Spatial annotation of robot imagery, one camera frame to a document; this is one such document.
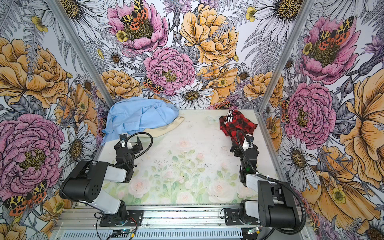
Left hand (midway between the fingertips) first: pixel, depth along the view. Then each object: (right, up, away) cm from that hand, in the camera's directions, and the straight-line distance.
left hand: (131, 142), depth 92 cm
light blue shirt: (-8, +17, +19) cm, 27 cm away
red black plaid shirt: (+65, +9, +7) cm, 66 cm away
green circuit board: (+7, -39, -21) cm, 45 cm away
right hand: (+66, -1, -3) cm, 66 cm away
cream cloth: (+19, +7, +16) cm, 26 cm away
